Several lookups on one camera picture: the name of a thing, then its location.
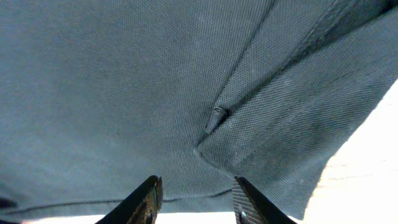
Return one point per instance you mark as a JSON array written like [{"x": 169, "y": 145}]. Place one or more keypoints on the dark teal t-shirt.
[{"x": 96, "y": 96}]

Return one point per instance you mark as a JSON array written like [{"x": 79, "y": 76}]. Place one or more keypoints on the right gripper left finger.
[{"x": 140, "y": 207}]

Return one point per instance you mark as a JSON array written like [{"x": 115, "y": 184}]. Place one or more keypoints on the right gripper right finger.
[{"x": 252, "y": 207}]

